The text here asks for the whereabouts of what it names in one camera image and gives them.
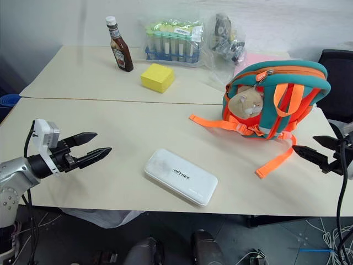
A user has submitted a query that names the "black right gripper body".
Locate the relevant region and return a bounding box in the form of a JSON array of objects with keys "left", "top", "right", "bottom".
[{"left": 325, "top": 149, "right": 349, "bottom": 176}]

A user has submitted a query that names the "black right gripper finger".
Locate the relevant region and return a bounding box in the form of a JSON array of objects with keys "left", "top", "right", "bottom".
[
  {"left": 292, "top": 145, "right": 329, "bottom": 172},
  {"left": 313, "top": 135, "right": 346, "bottom": 153}
]

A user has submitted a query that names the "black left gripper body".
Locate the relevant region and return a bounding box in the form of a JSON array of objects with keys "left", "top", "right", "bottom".
[{"left": 49, "top": 139, "right": 81, "bottom": 174}]

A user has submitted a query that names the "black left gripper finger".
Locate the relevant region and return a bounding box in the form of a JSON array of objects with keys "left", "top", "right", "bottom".
[
  {"left": 73, "top": 147, "right": 113, "bottom": 169},
  {"left": 65, "top": 132, "right": 98, "bottom": 148}
]

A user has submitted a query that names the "teal and orange backpack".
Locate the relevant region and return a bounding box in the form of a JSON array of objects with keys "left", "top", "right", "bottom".
[{"left": 189, "top": 60, "right": 331, "bottom": 179}]

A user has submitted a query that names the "white rectangular case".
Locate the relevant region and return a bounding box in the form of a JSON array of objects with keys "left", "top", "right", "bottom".
[{"left": 143, "top": 149, "right": 219, "bottom": 208}]

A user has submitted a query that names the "black office chair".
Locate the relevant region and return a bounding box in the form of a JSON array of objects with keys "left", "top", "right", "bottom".
[{"left": 316, "top": 49, "right": 353, "bottom": 125}]

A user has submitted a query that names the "white plastic sheet under table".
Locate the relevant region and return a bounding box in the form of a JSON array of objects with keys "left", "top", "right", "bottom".
[{"left": 59, "top": 207, "right": 146, "bottom": 230}]

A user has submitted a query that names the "blue round container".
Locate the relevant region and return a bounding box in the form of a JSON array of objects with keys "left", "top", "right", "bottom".
[{"left": 0, "top": 94, "right": 21, "bottom": 116}]

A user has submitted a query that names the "beige plush hamster toy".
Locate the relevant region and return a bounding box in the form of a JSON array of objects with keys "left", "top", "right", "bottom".
[{"left": 227, "top": 84, "right": 264, "bottom": 119}]

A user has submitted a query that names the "yellow sponge block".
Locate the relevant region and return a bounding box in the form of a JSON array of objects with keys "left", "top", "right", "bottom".
[{"left": 140, "top": 63, "right": 175, "bottom": 94}]

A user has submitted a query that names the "ketchup bottle with white cap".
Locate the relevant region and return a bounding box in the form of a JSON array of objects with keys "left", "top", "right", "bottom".
[{"left": 105, "top": 15, "right": 135, "bottom": 73}]

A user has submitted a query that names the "pink paper sheet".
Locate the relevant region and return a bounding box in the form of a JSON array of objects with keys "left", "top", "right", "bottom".
[{"left": 233, "top": 52, "right": 288, "bottom": 79}]

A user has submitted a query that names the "bagged test tube rack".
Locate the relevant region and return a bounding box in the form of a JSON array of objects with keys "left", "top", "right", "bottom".
[{"left": 137, "top": 16, "right": 205, "bottom": 68}]

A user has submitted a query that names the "dark rounded robot foot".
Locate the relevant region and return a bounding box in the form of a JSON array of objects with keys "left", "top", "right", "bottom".
[{"left": 190, "top": 229, "right": 226, "bottom": 265}]

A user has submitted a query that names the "clear bag of dark items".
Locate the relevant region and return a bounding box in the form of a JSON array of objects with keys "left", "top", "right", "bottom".
[{"left": 202, "top": 12, "right": 248, "bottom": 86}]

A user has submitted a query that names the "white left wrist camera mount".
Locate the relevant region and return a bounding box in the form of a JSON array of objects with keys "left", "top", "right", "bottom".
[{"left": 32, "top": 119, "right": 61, "bottom": 177}]

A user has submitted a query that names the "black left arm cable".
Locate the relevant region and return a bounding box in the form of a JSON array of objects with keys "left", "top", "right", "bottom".
[{"left": 21, "top": 120, "right": 39, "bottom": 265}]

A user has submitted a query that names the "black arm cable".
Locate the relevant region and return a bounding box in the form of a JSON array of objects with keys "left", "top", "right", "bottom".
[
  {"left": 335, "top": 139, "right": 353, "bottom": 265},
  {"left": 21, "top": 120, "right": 39, "bottom": 265}
]

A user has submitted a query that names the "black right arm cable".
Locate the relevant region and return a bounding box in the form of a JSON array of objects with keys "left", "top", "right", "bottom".
[{"left": 335, "top": 139, "right": 353, "bottom": 265}]

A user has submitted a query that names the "white cable bundle on floor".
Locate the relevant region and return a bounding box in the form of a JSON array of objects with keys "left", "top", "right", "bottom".
[{"left": 317, "top": 218, "right": 353, "bottom": 265}]

